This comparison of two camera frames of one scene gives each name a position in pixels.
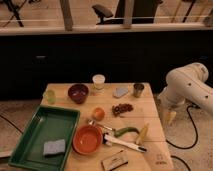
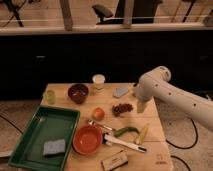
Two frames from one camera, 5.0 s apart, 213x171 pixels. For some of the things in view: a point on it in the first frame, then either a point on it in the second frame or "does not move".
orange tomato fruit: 99,113 does not move
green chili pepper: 121,131 does not move
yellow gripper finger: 168,117 -> 141,106
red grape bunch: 121,108 does not move
